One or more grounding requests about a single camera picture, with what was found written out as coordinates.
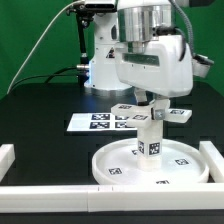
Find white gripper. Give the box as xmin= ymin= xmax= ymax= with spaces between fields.
xmin=115 ymin=35 xmax=193 ymax=120

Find white cross-shaped table base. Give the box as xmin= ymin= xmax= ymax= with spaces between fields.
xmin=111 ymin=104 xmax=192 ymax=128

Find white round table top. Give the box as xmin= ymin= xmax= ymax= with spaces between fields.
xmin=92 ymin=138 xmax=209 ymax=185

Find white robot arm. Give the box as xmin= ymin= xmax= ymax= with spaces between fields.
xmin=113 ymin=0 xmax=213 ymax=119

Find white marker sheet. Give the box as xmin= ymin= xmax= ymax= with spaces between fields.
xmin=67 ymin=113 xmax=130 ymax=132

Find white right fence block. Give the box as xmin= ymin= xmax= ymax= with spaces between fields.
xmin=199 ymin=141 xmax=224 ymax=183

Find white fence block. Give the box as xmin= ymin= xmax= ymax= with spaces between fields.
xmin=0 ymin=144 xmax=15 ymax=182
xmin=199 ymin=141 xmax=224 ymax=183

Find white front fence bar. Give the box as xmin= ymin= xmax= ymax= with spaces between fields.
xmin=0 ymin=183 xmax=224 ymax=213

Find white left fence block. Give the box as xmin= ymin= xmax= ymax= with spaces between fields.
xmin=0 ymin=144 xmax=15 ymax=182

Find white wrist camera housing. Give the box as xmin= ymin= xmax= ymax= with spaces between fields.
xmin=192 ymin=54 xmax=214 ymax=78

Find black cable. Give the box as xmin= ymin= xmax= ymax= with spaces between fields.
xmin=9 ymin=66 xmax=81 ymax=92

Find black camera stand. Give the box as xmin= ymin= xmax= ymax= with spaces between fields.
xmin=65 ymin=7 xmax=95 ymax=84

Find grey camera on stand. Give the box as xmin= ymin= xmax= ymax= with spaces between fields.
xmin=84 ymin=0 xmax=116 ymax=12

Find white cable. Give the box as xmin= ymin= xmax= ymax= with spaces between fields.
xmin=6 ymin=0 xmax=85 ymax=95

